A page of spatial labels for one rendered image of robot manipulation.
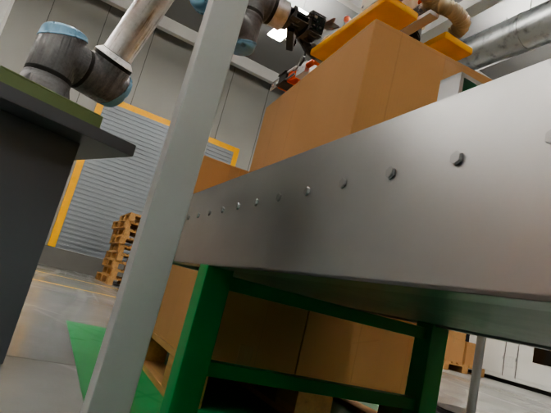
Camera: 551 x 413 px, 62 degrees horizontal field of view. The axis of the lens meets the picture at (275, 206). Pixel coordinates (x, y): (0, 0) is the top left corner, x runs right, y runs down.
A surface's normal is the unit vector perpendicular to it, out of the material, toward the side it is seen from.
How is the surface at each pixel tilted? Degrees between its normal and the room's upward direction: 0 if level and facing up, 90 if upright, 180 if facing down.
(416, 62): 90
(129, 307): 90
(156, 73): 90
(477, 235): 90
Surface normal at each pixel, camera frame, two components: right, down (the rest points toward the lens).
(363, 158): -0.87, -0.30
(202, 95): 0.43, -0.08
